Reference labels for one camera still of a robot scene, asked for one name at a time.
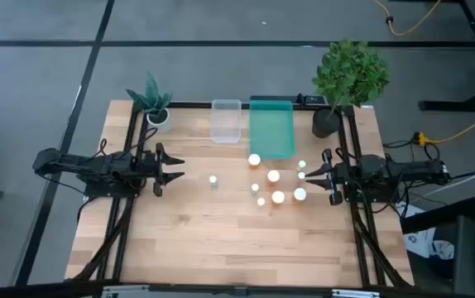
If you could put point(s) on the large orange pill bottle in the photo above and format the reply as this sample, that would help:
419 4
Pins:
300 194
254 160
278 197
273 176

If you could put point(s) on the black power box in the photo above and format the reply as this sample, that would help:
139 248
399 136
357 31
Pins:
312 99

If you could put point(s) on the small purple pill bottle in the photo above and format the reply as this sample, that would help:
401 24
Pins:
212 179

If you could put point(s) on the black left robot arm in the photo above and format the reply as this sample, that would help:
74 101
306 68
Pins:
76 165

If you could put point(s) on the small yellow pill bottle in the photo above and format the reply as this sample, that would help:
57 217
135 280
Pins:
261 201

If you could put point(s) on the small yellow-green pill bottle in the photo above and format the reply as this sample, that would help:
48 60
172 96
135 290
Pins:
301 164

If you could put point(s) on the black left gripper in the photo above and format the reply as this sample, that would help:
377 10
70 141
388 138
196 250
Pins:
159 169

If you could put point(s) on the small teal pill bottle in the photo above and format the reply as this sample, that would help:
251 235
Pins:
301 175

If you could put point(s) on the snake plant in white pot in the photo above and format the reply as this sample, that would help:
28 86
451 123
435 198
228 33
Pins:
154 103

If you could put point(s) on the black aluminium extrusion frame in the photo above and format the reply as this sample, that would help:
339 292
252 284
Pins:
204 288

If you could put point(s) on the black desk leg stand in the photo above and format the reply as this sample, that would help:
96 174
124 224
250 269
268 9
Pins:
457 106

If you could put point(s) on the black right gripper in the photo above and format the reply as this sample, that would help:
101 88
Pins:
334 178

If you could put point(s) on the silver metal bracket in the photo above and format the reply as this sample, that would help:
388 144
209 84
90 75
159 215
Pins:
117 292
355 294

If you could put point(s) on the teal plastic bin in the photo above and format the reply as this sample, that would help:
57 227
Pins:
271 132

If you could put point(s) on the clear plastic bin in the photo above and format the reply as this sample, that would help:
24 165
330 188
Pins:
226 124

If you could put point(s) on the small pale green pill bottle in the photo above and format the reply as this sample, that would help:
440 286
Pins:
255 187

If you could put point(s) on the leafy plant in black pot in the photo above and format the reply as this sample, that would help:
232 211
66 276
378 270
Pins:
349 74

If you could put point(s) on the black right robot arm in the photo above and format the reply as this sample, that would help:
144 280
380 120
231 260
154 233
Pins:
407 169

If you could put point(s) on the white bag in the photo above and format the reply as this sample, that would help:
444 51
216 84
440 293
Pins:
417 242

